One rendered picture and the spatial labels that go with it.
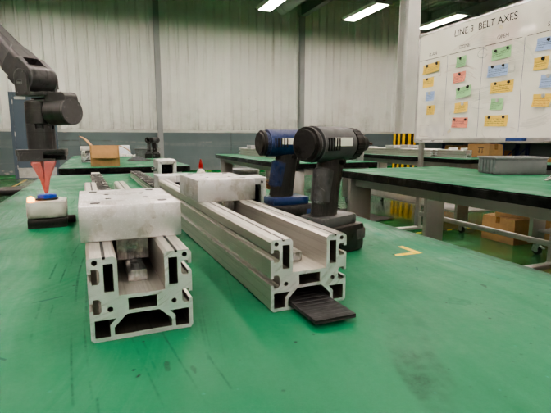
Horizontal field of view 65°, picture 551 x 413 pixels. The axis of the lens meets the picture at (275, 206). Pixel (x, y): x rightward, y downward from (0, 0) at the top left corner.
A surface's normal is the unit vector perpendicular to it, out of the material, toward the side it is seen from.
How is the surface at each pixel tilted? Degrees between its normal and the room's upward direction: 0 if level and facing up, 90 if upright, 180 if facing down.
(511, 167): 90
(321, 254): 90
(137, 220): 90
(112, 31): 90
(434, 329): 0
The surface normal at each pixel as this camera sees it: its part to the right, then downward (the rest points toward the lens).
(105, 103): 0.37, 0.14
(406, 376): 0.00, -0.99
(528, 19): -0.93, 0.06
